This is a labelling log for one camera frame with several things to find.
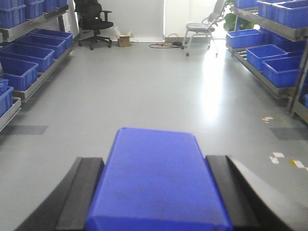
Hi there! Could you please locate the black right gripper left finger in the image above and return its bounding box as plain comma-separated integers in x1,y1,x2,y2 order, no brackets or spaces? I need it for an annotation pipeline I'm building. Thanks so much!
16,157,104,231

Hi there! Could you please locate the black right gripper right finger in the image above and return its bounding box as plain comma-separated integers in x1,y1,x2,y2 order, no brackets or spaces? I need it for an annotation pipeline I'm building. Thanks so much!
205,155,308,231

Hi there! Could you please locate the right shelf steel rack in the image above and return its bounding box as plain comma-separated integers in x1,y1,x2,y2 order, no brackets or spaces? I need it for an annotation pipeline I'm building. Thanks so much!
226,0,308,122

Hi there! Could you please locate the cardboard box on floor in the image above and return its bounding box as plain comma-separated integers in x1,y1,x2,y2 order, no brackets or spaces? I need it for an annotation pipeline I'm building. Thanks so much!
114,26,134,47

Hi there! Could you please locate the green potted plant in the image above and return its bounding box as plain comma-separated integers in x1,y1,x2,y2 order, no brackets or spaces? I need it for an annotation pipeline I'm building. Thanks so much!
223,0,257,32

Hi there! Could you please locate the black office chair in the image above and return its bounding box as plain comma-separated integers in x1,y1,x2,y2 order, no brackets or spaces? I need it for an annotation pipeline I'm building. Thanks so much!
74,0,114,50

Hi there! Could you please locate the grey folding chair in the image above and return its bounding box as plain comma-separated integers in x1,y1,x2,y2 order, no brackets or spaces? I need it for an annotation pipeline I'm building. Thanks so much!
181,0,227,57

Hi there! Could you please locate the orange cable coil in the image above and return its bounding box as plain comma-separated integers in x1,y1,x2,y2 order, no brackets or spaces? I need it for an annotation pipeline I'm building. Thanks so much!
148,33,183,49

